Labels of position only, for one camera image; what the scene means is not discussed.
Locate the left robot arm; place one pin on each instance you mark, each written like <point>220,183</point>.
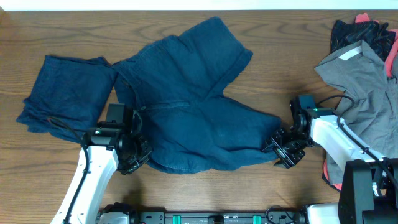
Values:
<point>113,145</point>

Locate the black patterned garment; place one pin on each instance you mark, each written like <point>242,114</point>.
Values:
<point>374,34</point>

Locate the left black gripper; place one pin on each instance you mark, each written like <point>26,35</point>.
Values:
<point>129,167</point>

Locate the folded navy blue cloth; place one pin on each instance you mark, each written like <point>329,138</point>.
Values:
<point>72,90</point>

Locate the grey shirt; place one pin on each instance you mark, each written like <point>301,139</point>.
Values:
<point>360,74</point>

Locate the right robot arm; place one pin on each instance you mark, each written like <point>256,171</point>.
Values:
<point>369,189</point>

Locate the navy blue shorts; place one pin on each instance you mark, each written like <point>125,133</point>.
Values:
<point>176,84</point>

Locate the coral red garment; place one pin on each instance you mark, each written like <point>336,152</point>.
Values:
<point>391,61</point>

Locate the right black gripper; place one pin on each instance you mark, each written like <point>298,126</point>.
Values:
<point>286,160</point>

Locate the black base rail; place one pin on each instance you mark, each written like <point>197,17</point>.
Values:
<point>214,217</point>

